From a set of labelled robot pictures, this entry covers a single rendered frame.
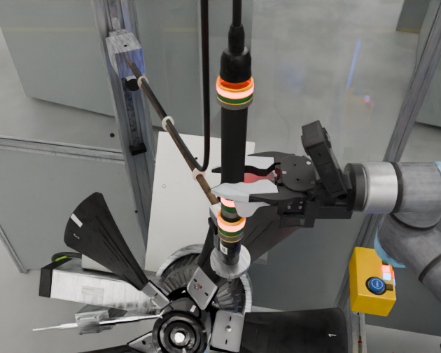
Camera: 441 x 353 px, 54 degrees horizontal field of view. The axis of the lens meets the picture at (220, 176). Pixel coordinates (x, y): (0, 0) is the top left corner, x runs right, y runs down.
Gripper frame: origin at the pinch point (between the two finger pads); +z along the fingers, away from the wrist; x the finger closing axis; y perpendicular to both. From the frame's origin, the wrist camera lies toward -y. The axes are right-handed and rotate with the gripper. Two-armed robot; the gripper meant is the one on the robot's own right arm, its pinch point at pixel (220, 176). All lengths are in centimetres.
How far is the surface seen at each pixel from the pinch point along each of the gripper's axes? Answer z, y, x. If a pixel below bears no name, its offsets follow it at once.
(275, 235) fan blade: -11.0, 26.2, 9.9
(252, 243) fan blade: -6.5, 28.9, 9.9
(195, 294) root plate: 5.5, 41.7, 5.6
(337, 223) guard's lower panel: -45, 88, 64
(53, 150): 66, 67, 83
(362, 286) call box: -38, 58, 18
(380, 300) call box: -42, 59, 15
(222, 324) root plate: -0.5, 46.4, 1.1
